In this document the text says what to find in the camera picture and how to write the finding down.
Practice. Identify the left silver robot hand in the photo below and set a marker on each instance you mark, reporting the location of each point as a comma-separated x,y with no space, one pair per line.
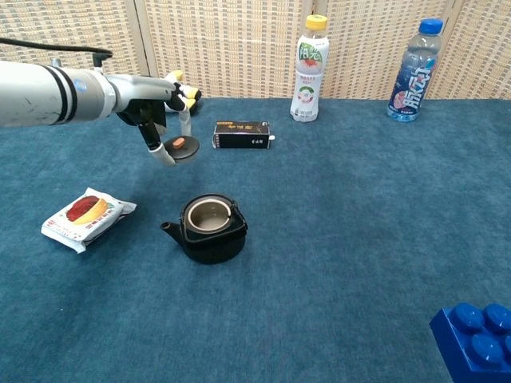
139,89

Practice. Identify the black lid with orange knob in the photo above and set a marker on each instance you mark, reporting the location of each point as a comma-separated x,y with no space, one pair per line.
188,150

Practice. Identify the black cast iron teapot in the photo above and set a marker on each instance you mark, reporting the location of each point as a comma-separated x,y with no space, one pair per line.
215,251

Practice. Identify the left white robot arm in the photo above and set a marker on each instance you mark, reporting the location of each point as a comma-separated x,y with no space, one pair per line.
36,95

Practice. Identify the black white yellow plush toy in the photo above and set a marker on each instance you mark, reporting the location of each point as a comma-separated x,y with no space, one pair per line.
193,93

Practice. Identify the woven folding screen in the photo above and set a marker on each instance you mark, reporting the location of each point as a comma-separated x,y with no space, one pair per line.
239,40

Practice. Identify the black box with gold print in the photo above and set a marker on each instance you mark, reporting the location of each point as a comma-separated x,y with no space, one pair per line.
239,139

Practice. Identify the white snack packet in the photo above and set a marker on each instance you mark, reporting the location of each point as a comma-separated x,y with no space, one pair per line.
80,223

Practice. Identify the yellow capped drink bottle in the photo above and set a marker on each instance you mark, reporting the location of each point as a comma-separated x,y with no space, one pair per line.
307,99

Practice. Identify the blue table mat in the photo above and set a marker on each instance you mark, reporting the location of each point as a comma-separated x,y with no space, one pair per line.
319,259

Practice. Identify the blue capped drink bottle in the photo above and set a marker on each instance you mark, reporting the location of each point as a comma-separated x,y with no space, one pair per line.
411,91

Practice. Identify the blue building block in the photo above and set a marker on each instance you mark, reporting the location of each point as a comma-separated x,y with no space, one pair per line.
459,351

